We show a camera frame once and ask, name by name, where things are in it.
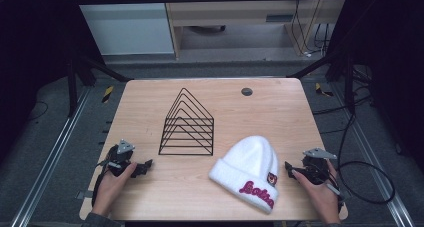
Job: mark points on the metal floor rail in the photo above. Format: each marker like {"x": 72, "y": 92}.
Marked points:
{"x": 376, "y": 160}
{"x": 50, "y": 153}

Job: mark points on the yellow black striped tape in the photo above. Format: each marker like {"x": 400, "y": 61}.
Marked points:
{"x": 107, "y": 94}
{"x": 321, "y": 91}

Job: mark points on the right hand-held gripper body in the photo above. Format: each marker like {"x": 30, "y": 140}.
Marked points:
{"x": 315, "y": 167}

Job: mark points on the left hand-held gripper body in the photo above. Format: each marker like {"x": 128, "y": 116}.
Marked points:
{"x": 117, "y": 158}

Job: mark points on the black curtain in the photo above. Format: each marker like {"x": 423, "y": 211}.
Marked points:
{"x": 393, "y": 53}
{"x": 33, "y": 53}

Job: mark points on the white cabinet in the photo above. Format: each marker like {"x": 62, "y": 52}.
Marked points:
{"x": 126, "y": 27}

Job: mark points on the metal table bracket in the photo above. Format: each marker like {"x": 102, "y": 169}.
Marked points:
{"x": 83, "y": 195}

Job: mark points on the black frame stand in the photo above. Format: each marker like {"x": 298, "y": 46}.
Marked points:
{"x": 348, "y": 83}
{"x": 71, "y": 87}

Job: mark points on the white knitted beanie hat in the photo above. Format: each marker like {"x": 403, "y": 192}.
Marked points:
{"x": 248, "y": 173}

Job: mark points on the person's right hand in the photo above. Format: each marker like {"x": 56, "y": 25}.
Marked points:
{"x": 321, "y": 197}

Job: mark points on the person's left hand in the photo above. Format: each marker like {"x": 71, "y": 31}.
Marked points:
{"x": 111, "y": 187}

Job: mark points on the light wooden desk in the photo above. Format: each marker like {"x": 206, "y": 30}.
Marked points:
{"x": 233, "y": 13}

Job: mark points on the grey round table grommet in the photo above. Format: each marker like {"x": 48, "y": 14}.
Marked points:
{"x": 246, "y": 91}

